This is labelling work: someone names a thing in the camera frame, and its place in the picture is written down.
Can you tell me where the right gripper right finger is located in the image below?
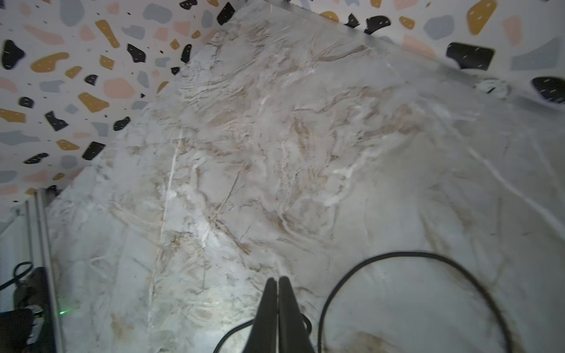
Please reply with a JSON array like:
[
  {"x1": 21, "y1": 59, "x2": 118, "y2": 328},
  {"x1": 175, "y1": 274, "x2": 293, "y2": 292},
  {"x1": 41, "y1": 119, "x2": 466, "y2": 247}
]
[{"x1": 279, "y1": 277, "x2": 314, "y2": 353}]

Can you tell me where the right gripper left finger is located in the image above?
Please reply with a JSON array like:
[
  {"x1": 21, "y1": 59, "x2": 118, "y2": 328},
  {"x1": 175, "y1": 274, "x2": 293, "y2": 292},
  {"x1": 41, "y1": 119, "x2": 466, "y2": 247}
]
[{"x1": 243, "y1": 278, "x2": 278, "y2": 353}]

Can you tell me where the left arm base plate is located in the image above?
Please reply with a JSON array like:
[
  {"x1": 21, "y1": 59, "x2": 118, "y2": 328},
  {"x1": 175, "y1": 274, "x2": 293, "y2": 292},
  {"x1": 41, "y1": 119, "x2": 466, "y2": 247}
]
[{"x1": 1, "y1": 261, "x2": 57, "y2": 353}]

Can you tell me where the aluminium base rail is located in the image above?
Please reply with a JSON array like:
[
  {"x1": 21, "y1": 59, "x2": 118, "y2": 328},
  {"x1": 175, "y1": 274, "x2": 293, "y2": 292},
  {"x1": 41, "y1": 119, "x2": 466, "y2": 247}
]
[{"x1": 1, "y1": 189, "x2": 65, "y2": 352}]

